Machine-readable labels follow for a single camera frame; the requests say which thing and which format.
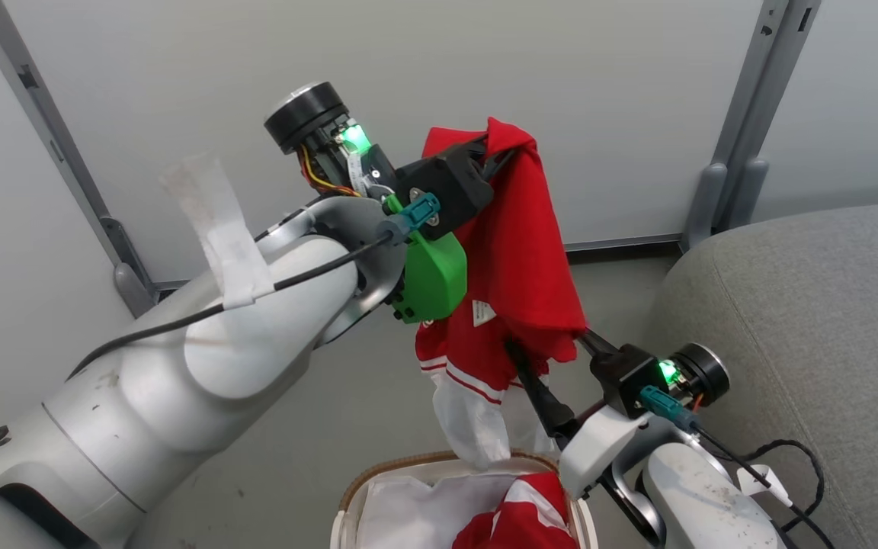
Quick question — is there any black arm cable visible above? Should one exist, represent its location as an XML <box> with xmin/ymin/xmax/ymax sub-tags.
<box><xmin>66</xmin><ymin>229</ymin><xmax>396</xmax><ymax>382</ymax></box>
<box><xmin>691</xmin><ymin>425</ymin><xmax>836</xmax><ymax>549</ymax></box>

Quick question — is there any white basket with woven rim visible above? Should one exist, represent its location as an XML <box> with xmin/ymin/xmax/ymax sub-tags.
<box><xmin>330</xmin><ymin>450</ymin><xmax>600</xmax><ymax>549</ymax></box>

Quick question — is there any grey metal post with foot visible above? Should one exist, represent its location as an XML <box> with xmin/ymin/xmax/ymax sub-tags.
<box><xmin>679</xmin><ymin>0</ymin><xmax>822</xmax><ymax>254</ymax></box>

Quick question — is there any white tape strip, long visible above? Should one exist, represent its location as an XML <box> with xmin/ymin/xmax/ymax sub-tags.
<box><xmin>160</xmin><ymin>155</ymin><xmax>277</xmax><ymax>310</ymax></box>

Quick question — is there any grey metal partition post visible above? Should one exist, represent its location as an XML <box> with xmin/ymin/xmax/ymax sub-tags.
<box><xmin>0</xmin><ymin>0</ymin><xmax>159</xmax><ymax>318</ymax></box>

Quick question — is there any red and white striped garment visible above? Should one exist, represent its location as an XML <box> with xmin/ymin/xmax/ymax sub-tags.
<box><xmin>452</xmin><ymin>471</ymin><xmax>578</xmax><ymax>549</ymax></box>

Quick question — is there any teal right camera connector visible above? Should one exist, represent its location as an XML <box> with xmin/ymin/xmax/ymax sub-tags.
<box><xmin>639</xmin><ymin>384</ymin><xmax>703</xmax><ymax>435</ymax></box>

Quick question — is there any grey fabric sofa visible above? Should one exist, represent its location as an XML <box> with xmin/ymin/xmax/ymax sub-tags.
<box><xmin>649</xmin><ymin>200</ymin><xmax>878</xmax><ymax>549</ymax></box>

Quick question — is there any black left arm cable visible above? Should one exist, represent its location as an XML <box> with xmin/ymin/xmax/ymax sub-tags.
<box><xmin>66</xmin><ymin>229</ymin><xmax>396</xmax><ymax>382</ymax></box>

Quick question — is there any thin white cloth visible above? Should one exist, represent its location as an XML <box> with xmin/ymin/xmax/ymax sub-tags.
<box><xmin>354</xmin><ymin>372</ymin><xmax>562</xmax><ymax>549</ymax></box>

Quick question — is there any white tape strip, short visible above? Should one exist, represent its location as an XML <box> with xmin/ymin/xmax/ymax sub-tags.
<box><xmin>736</xmin><ymin>463</ymin><xmax>795</xmax><ymax>509</ymax></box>

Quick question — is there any red jersey with white trim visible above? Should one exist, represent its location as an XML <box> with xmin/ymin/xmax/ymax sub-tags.
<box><xmin>415</xmin><ymin>116</ymin><xmax>589</xmax><ymax>405</ymax></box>

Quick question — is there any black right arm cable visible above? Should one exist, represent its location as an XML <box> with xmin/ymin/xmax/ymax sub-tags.
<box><xmin>691</xmin><ymin>425</ymin><xmax>836</xmax><ymax>549</ymax></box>

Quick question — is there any teal left camera connector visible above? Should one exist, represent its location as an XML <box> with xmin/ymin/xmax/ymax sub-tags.
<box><xmin>378</xmin><ymin>192</ymin><xmax>441</xmax><ymax>245</ymax></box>

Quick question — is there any black braided looped cable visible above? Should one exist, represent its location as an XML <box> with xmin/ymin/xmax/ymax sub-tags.
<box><xmin>721</xmin><ymin>438</ymin><xmax>827</xmax><ymax>535</ymax></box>

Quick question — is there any teal camera connector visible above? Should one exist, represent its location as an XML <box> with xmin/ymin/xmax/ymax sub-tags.
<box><xmin>378</xmin><ymin>192</ymin><xmax>441</xmax><ymax>245</ymax></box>
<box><xmin>639</xmin><ymin>384</ymin><xmax>703</xmax><ymax>435</ymax></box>

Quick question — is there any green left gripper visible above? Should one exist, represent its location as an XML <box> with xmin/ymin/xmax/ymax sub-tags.
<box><xmin>384</xmin><ymin>134</ymin><xmax>520</xmax><ymax>325</ymax></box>

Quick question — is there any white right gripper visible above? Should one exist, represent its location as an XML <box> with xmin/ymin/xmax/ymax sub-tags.
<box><xmin>505</xmin><ymin>329</ymin><xmax>650</xmax><ymax>498</ymax></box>

